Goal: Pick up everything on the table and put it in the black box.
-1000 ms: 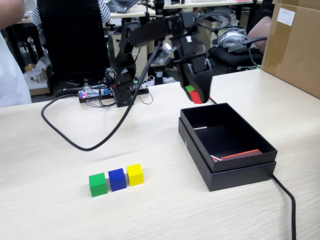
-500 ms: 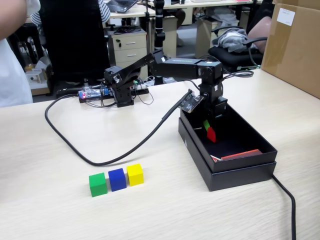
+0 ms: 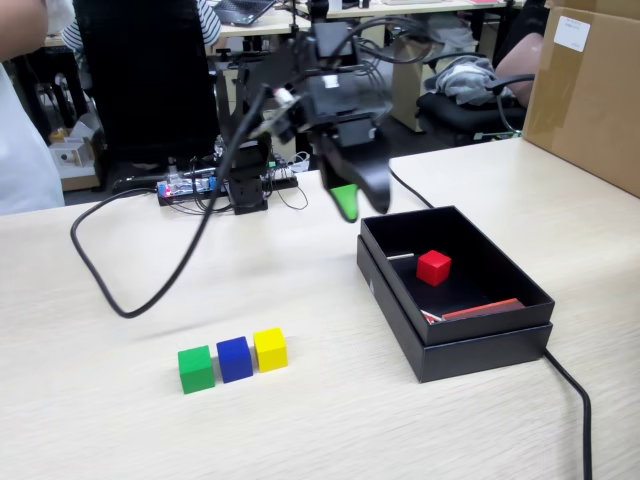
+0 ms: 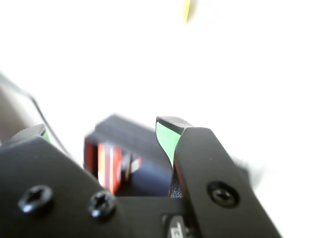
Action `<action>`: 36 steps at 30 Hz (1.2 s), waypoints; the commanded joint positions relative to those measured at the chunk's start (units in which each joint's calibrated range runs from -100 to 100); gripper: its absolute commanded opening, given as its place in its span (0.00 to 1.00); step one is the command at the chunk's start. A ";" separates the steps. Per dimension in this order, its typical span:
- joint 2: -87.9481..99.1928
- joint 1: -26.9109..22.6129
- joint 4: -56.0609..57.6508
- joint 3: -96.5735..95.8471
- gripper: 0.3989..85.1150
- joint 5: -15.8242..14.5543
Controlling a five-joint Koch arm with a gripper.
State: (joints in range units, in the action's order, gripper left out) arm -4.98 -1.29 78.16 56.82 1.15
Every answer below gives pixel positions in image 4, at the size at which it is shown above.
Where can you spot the yellow wooden cube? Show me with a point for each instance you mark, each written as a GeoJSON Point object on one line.
{"type": "Point", "coordinates": [187, 10]}

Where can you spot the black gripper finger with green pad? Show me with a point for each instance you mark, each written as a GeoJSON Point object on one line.
{"type": "Point", "coordinates": [49, 186]}
{"type": "Point", "coordinates": [210, 168]}

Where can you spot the black cardboard box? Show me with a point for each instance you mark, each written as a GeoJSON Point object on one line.
{"type": "Point", "coordinates": [138, 134]}

